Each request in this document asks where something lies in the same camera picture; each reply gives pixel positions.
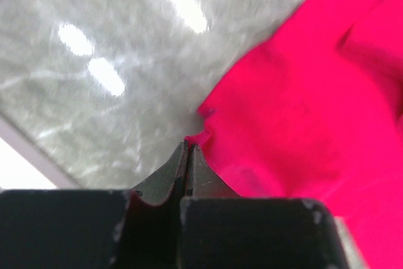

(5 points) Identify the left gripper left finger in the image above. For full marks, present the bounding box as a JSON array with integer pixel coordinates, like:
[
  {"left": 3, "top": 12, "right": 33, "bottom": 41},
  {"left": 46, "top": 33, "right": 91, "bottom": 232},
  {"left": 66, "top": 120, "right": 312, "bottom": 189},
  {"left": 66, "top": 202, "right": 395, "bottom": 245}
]
[{"left": 1, "top": 142, "right": 188, "bottom": 268}]

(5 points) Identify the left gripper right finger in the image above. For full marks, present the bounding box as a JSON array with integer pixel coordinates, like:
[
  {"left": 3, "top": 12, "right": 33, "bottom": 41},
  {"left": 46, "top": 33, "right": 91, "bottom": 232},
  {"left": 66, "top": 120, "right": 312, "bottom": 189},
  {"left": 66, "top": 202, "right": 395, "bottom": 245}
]
[{"left": 178, "top": 146, "right": 366, "bottom": 268}]

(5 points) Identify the red t-shirt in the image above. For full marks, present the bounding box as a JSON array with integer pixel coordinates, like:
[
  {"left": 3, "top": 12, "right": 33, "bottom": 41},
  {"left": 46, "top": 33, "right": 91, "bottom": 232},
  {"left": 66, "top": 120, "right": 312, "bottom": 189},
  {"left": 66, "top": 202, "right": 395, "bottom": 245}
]
[{"left": 190, "top": 0, "right": 402, "bottom": 268}]

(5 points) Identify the white clothes rack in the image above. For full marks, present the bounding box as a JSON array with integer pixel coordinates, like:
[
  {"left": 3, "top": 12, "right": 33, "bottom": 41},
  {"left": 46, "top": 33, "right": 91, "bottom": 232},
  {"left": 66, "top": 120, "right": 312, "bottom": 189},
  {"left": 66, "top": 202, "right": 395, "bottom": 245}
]
[{"left": 1, "top": 117, "right": 79, "bottom": 190}]

